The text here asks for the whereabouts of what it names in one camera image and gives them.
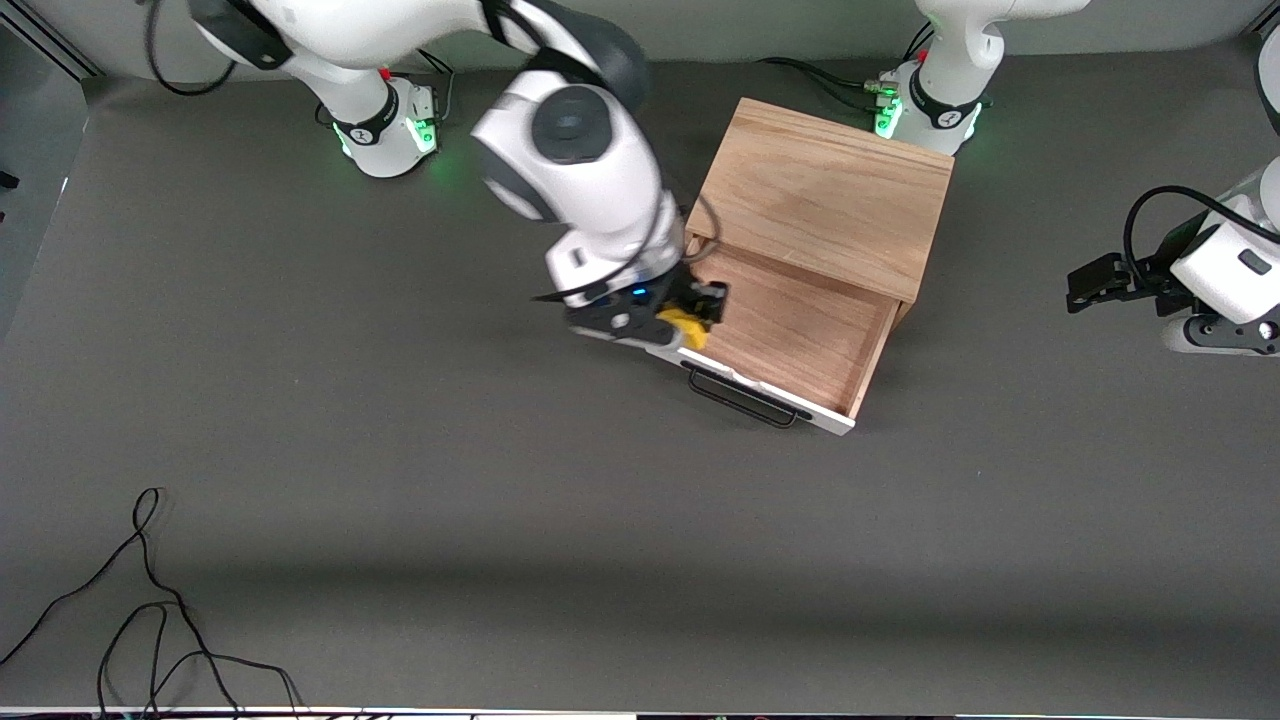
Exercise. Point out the yellow cube block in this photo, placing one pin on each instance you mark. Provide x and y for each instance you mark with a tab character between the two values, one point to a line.
688	328

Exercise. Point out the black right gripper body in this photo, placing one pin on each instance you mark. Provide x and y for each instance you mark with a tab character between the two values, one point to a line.
690	295

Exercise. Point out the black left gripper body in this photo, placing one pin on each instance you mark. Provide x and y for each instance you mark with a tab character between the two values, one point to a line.
1146	277

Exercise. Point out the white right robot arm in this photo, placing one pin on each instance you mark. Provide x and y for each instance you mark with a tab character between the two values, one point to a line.
590	170

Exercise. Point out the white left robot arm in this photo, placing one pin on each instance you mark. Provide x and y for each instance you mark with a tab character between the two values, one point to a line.
1225	265

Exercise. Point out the wooden drawer cabinet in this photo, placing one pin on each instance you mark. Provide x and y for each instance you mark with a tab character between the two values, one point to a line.
825	190

